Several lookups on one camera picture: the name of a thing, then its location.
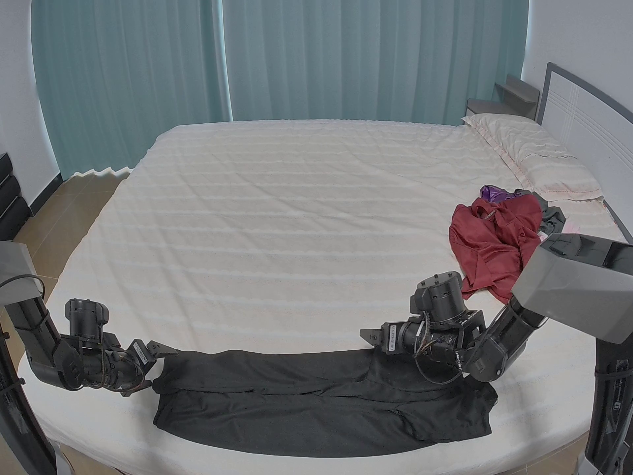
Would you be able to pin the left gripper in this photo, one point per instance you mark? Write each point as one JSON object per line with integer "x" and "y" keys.
{"x": 121, "y": 371}

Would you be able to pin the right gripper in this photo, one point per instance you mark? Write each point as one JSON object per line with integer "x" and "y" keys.
{"x": 415, "y": 337}

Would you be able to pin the black T-shirt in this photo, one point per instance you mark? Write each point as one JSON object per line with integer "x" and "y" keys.
{"x": 296, "y": 403}

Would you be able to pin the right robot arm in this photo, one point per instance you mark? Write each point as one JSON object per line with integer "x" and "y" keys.
{"x": 568, "y": 285}

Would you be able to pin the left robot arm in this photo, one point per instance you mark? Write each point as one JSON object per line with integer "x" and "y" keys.
{"x": 39, "y": 334}

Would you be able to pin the bed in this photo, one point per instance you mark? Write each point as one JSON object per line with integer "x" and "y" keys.
{"x": 296, "y": 215}

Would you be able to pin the dark red garment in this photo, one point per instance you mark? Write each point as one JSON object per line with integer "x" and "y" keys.
{"x": 484, "y": 245}

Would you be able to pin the purple garment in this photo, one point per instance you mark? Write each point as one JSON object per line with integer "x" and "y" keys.
{"x": 494, "y": 195}

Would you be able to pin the grey garment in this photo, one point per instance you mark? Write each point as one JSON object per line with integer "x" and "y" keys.
{"x": 551, "y": 220}

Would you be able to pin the pink garment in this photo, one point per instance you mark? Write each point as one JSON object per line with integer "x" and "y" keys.
{"x": 572, "y": 226}

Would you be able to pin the black chest of drawers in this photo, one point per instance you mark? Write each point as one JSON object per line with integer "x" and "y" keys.
{"x": 10, "y": 201}

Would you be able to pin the cream pillow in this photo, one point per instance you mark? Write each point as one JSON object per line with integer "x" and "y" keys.
{"x": 539, "y": 156}

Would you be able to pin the grey bedside table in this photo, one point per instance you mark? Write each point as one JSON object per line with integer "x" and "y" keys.
{"x": 499, "y": 107}

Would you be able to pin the blue-green curtain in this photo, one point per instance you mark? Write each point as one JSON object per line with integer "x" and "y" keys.
{"x": 371, "y": 42}
{"x": 128, "y": 67}

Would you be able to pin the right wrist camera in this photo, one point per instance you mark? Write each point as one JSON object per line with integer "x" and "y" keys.
{"x": 391, "y": 337}

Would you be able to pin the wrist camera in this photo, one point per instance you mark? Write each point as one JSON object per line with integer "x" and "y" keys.
{"x": 391, "y": 337}
{"x": 142, "y": 354}

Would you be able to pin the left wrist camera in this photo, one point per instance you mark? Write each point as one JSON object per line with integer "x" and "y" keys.
{"x": 142, "y": 354}

